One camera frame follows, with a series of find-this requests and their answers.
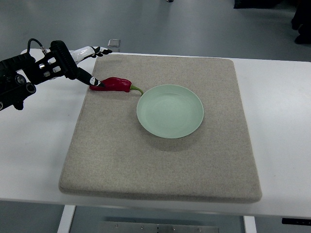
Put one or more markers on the red pepper with green stem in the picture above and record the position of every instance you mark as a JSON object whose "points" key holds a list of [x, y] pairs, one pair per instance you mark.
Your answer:
{"points": [[116, 84]]}

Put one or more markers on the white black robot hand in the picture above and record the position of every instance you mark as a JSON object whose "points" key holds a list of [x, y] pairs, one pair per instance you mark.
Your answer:
{"points": [[84, 53]]}

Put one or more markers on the clear plastic box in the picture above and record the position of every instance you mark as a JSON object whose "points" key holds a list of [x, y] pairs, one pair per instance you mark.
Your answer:
{"points": [[114, 45]]}

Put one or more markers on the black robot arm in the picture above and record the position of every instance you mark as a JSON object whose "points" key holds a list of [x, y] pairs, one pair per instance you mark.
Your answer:
{"points": [[20, 74]]}

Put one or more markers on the black label strip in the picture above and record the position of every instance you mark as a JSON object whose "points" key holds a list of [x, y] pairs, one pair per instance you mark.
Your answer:
{"points": [[296, 221]]}

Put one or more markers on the white table leg left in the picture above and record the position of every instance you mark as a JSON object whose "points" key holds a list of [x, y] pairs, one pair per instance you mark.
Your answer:
{"points": [[66, 219]]}

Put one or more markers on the person's dark shoes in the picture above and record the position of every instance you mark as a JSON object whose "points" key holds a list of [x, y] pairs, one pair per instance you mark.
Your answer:
{"points": [[302, 22]]}

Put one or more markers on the white table leg right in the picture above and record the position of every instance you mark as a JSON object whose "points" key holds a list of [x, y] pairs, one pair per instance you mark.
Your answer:
{"points": [[249, 224]]}

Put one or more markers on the white table leg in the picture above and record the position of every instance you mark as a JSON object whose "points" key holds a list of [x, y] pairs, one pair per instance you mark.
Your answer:
{"points": [[249, 224], [66, 219]]}

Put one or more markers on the light green plate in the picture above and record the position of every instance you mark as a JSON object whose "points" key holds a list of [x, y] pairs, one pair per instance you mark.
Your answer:
{"points": [[170, 111]]}

